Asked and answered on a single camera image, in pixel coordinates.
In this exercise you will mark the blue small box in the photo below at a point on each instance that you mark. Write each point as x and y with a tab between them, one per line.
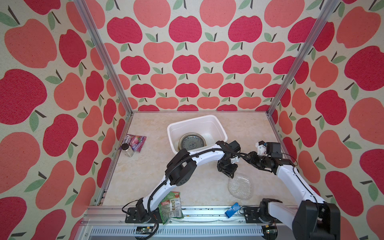
232	210

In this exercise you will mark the right aluminium frame post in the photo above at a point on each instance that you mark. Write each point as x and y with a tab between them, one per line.
319	24

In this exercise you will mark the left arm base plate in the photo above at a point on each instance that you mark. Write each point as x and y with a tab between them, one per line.
133	217

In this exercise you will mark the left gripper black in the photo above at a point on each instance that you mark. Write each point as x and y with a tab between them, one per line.
231	172

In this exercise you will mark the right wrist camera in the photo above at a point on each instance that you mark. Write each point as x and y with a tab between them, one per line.
270	149

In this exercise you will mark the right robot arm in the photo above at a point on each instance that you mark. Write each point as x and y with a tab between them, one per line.
315	219

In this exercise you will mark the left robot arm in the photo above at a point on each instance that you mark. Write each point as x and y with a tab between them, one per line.
181	168

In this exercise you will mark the front aluminium rail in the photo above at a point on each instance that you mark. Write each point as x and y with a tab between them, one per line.
199	223

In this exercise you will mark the white plastic bin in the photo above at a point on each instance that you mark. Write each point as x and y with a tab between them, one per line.
207	126

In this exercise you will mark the left aluminium frame post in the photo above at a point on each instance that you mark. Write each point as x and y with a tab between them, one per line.
86	16

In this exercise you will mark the grey glass plate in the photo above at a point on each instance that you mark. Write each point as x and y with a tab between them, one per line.
191	141

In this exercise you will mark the purple snack packet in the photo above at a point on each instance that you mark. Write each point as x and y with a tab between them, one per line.
135	142

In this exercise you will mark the green snack packet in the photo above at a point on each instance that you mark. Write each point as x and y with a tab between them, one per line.
171	207

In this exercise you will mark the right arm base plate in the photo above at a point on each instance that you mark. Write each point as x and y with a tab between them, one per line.
253	215

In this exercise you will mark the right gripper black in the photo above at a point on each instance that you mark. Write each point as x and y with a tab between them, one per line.
251	158

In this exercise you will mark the clear textured glass plate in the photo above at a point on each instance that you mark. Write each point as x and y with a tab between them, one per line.
241	187

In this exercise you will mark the aluminium frame post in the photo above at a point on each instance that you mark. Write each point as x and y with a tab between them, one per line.
86	16
319	24

